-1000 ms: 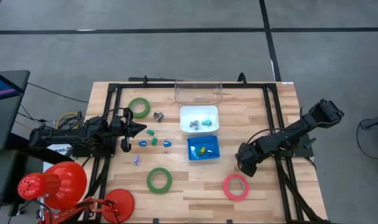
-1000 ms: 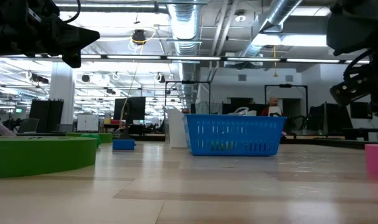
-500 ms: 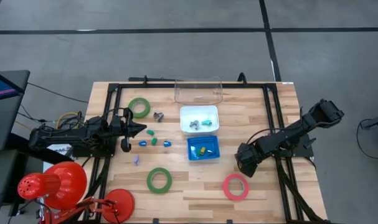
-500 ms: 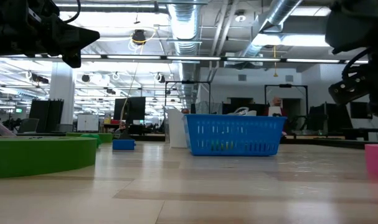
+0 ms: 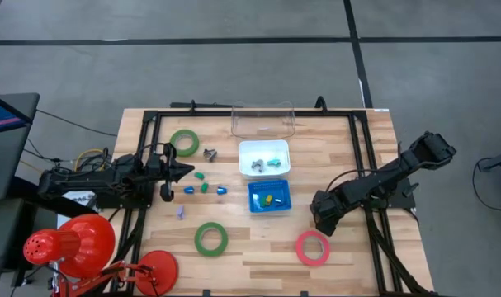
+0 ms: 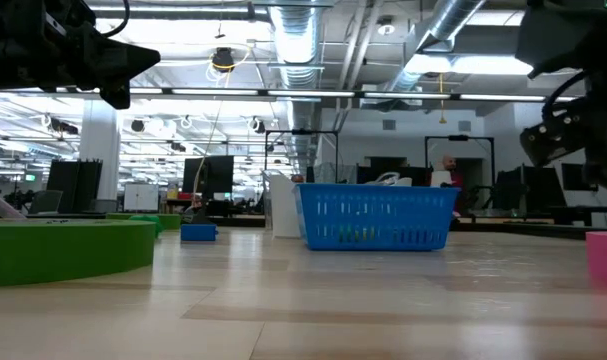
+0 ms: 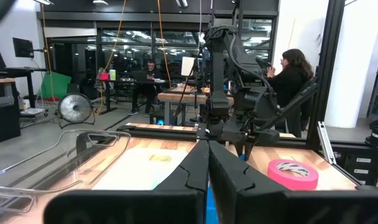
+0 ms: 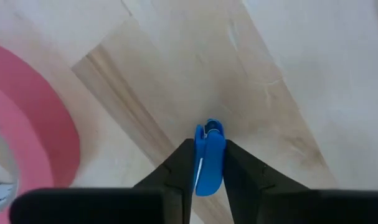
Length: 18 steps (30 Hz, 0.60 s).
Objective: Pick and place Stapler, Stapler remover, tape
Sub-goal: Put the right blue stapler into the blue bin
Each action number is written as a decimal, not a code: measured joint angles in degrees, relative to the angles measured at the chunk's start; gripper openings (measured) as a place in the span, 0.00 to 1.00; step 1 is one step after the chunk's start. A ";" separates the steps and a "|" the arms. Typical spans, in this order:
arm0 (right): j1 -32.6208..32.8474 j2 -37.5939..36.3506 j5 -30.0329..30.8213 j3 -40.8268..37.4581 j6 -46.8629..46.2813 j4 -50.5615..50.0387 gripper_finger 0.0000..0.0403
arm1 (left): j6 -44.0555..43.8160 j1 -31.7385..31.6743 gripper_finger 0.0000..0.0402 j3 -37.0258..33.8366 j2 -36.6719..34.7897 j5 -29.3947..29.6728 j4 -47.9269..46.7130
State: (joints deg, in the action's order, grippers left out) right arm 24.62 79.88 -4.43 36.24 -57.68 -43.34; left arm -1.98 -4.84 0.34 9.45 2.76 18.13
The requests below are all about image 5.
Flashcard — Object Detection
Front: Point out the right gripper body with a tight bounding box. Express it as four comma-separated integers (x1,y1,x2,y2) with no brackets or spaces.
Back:
310,185,352,224

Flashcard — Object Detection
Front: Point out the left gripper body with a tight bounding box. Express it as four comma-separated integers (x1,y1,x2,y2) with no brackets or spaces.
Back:
145,144,181,204

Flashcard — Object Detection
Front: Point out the green tape roll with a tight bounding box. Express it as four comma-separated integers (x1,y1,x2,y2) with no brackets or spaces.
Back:
168,128,201,158
193,221,229,258

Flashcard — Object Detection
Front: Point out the pink tape roll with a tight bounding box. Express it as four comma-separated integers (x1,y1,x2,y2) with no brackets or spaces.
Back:
295,230,331,267

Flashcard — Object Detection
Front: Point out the white plastic bin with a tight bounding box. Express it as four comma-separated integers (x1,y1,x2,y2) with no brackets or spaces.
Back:
238,139,292,180

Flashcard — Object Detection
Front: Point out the blue plastic basket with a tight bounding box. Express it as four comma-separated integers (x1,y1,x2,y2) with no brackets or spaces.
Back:
247,178,293,215

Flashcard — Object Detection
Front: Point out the clear plastic bin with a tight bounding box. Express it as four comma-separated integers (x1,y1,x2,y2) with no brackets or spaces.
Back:
231,101,296,140

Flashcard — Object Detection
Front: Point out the white paper label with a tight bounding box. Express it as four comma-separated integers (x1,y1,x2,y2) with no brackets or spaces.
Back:
64,190,98,207

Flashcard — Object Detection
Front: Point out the red desk lamp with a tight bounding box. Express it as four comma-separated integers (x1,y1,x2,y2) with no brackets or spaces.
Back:
21,213,180,297

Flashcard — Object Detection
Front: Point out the black desk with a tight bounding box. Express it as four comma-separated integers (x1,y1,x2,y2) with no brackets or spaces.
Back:
0,92,41,203

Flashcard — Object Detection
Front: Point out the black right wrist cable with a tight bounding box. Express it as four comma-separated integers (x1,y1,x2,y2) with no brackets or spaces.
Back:
326,167,385,195

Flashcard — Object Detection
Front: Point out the black metal table frame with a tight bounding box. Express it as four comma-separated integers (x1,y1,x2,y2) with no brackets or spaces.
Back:
109,95,439,297

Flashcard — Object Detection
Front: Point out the black cable bundle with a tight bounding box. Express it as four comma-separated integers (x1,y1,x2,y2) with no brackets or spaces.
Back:
22,138,111,174

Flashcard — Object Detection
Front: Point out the yellow cable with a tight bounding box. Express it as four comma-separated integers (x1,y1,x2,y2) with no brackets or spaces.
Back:
73,148,107,172

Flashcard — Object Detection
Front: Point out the black floor cable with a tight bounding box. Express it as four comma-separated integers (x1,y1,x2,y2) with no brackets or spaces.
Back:
471,158,501,215
34,107,119,138

